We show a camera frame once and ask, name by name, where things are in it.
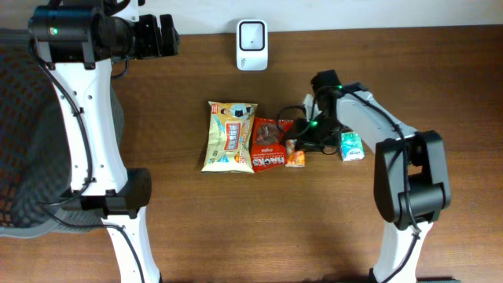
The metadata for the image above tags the white barcode scanner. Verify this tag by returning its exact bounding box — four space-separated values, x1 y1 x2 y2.
236 19 269 72

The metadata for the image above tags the red Hacks candy bag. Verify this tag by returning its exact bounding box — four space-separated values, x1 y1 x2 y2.
250 117 293 173

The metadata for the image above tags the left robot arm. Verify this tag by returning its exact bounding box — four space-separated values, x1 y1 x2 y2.
28 1 180 282

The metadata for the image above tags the orange tissue pack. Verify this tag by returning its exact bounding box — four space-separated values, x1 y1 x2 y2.
285 139 306 167

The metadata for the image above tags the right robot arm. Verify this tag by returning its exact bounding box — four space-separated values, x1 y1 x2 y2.
285 70 452 282

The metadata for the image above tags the beige snack bag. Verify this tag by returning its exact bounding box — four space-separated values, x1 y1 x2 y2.
201 101 258 174

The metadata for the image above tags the teal tissue pack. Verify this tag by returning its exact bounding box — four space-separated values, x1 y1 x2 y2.
340 131 365 162

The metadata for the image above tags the grey plastic mesh basket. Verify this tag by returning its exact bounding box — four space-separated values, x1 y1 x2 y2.
1 28 104 239

